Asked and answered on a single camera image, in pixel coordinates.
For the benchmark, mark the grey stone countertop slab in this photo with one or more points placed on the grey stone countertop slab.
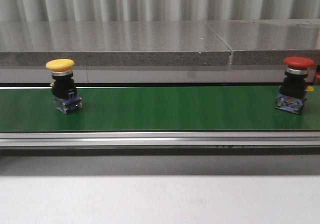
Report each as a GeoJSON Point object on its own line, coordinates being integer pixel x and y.
{"type": "Point", "coordinates": [112, 44]}

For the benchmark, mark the white pleated curtain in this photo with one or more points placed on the white pleated curtain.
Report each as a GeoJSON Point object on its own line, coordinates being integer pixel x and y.
{"type": "Point", "coordinates": [156, 10]}

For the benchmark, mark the yellow mushroom push button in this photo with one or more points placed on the yellow mushroom push button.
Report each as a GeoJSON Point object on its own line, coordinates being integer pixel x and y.
{"type": "Point", "coordinates": [64, 91]}

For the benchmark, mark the white cabinet panel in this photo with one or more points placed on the white cabinet panel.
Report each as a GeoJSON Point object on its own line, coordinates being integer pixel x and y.
{"type": "Point", "coordinates": [153, 74]}

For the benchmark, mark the green conveyor belt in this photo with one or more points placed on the green conveyor belt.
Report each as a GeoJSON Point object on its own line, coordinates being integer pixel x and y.
{"type": "Point", "coordinates": [176, 108]}

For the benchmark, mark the red object at edge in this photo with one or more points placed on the red object at edge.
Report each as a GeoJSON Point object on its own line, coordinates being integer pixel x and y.
{"type": "Point", "coordinates": [317, 76]}

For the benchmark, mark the aluminium conveyor frame rail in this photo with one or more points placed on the aluminium conveyor frame rail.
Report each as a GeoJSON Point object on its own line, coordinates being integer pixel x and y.
{"type": "Point", "coordinates": [89, 140]}

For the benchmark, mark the red mushroom push button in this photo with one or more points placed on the red mushroom push button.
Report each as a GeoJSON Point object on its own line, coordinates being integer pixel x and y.
{"type": "Point", "coordinates": [292, 93]}

